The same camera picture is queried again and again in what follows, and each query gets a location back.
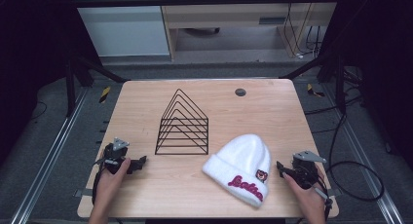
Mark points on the light wooden desk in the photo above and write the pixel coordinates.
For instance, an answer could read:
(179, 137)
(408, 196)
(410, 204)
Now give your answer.
(227, 18)

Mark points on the white knit beanie hat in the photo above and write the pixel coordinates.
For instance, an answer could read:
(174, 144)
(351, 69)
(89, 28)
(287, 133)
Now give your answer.
(242, 167)

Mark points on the yellow black striped tape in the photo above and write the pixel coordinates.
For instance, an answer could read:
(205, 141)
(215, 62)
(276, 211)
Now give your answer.
(104, 94)
(313, 91)

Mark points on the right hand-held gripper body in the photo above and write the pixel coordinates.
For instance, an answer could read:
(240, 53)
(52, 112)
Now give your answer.
(304, 172)

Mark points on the person's right hand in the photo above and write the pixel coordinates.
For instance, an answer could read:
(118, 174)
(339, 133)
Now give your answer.
(305, 198)

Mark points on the white cabinet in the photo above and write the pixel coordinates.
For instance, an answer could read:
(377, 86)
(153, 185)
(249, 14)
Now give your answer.
(123, 26)

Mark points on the black curtain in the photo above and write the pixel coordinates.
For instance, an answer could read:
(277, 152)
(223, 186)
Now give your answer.
(380, 55)
(29, 55)

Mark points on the black metal stand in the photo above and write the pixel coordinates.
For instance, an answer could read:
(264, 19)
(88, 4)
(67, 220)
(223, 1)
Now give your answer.
(339, 84)
(70, 87)

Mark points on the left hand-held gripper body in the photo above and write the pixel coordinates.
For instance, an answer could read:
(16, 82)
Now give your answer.
(114, 152)

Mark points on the black horizontal metal bar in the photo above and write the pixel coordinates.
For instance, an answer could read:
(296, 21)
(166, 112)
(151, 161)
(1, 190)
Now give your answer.
(201, 2)

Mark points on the person's left hand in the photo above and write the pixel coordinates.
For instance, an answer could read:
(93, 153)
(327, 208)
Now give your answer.
(108, 185)

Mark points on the grey round table grommet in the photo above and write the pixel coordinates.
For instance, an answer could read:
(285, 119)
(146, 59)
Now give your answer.
(240, 92)

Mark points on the aluminium floor rail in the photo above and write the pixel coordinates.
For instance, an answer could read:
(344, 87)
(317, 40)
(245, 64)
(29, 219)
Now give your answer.
(48, 156)
(370, 172)

